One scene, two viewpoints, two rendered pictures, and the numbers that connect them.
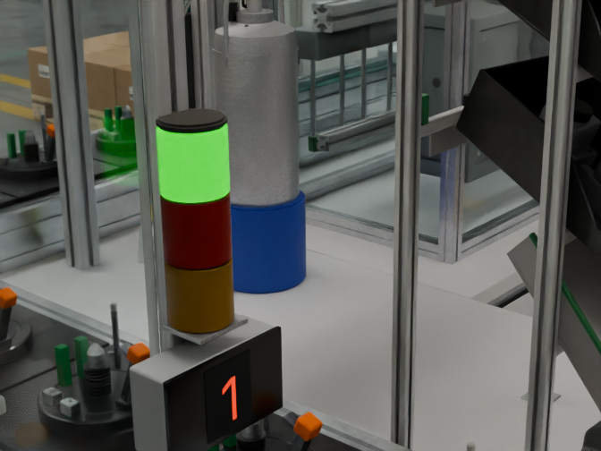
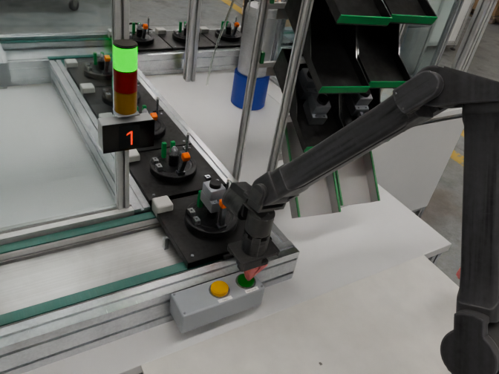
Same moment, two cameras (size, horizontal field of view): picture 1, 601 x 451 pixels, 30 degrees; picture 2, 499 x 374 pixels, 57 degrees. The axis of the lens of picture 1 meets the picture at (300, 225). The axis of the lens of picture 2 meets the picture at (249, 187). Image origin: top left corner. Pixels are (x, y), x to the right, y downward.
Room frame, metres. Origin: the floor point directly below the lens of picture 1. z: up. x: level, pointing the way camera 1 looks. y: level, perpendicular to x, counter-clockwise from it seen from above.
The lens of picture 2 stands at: (-0.08, -0.42, 1.76)
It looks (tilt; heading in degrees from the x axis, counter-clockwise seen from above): 35 degrees down; 12
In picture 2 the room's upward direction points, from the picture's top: 10 degrees clockwise
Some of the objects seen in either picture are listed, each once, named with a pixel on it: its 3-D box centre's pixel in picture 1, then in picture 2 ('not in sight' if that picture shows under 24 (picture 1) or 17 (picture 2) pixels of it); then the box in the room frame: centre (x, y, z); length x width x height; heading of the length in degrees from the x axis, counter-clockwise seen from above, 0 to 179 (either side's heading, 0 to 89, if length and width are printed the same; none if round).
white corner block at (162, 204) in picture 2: not in sight; (162, 206); (0.82, 0.00, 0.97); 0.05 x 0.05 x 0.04; 49
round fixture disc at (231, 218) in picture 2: not in sight; (211, 217); (0.83, -0.14, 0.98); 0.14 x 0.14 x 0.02
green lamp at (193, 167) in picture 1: (193, 158); (125, 56); (0.76, 0.08, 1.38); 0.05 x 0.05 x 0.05
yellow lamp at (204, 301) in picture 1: (199, 289); (125, 99); (0.76, 0.08, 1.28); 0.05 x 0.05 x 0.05
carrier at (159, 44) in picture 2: not in sight; (139, 31); (1.92, 0.68, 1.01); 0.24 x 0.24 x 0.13; 49
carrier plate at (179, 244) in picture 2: not in sight; (210, 223); (0.83, -0.14, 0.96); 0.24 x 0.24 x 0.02; 49
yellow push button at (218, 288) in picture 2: not in sight; (219, 289); (0.62, -0.24, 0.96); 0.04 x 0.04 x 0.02
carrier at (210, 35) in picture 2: not in sight; (228, 29); (2.29, 0.36, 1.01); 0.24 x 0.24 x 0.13; 49
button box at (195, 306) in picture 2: not in sight; (217, 298); (0.62, -0.24, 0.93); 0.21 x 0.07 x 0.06; 139
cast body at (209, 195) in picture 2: not in sight; (212, 191); (0.83, -0.13, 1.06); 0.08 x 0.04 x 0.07; 49
